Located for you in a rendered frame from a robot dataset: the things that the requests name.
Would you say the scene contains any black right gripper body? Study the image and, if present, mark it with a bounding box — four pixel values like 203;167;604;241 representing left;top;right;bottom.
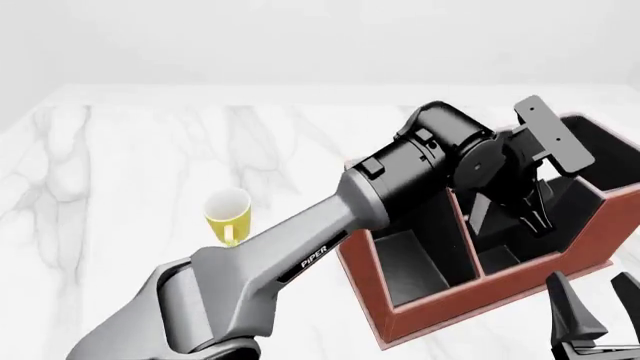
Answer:
548;329;640;360

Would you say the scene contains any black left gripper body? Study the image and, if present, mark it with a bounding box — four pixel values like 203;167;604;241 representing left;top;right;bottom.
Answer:
494;126;549;196

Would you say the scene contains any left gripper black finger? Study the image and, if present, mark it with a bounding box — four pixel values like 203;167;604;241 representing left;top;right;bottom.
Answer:
530;178;556;236
514;189;540;231

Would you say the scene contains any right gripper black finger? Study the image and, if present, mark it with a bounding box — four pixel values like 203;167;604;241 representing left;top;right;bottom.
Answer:
544;270;610;341
610;271;640;328

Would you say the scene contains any red-brown desk caddy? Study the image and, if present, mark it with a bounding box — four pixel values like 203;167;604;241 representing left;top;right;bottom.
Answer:
335;111;640;341

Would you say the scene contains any small flat grey plate on stalk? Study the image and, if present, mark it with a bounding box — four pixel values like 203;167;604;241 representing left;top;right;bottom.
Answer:
504;94;597;176

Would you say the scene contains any yellow mug with white inside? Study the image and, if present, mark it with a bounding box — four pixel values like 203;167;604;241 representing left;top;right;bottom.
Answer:
203;186;253;249

